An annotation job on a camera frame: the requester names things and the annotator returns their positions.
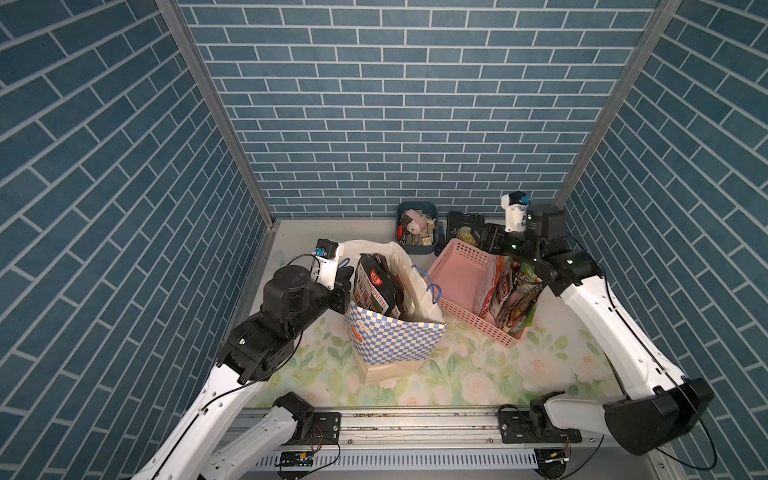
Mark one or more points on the left green circuit board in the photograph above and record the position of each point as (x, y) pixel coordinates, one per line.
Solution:
(295, 459)

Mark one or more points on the teal storage bin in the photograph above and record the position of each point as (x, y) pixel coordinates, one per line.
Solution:
(418, 244)

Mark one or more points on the blue checkered paper bag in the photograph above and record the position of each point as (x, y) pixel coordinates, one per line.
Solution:
(387, 348)

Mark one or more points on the pink plastic basket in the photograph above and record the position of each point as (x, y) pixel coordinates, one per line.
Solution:
(463, 272)

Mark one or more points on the black moon book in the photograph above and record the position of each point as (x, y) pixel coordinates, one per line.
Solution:
(466, 227)

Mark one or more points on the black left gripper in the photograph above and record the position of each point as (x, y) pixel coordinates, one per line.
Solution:
(340, 287)

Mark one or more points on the green small condiment packet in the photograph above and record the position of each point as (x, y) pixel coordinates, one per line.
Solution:
(528, 289)

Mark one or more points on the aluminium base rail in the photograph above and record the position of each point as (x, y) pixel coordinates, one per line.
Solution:
(450, 443)

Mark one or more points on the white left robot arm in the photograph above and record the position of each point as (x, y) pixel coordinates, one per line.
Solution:
(255, 350)

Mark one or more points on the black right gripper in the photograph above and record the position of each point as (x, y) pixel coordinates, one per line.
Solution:
(489, 234)

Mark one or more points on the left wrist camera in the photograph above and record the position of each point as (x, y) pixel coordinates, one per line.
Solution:
(327, 254)

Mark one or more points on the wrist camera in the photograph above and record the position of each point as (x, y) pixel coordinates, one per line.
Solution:
(515, 207)
(327, 254)

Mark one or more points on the purple black condiment packet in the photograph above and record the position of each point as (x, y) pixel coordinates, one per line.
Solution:
(504, 314)

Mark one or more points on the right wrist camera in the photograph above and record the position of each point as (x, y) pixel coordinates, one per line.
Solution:
(515, 207)

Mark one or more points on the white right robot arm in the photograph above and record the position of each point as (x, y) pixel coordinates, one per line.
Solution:
(659, 403)

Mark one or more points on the orange red condiment packet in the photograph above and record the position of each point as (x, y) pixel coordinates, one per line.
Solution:
(494, 288)

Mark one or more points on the pink tape roll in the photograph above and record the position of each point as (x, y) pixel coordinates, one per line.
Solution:
(414, 222)

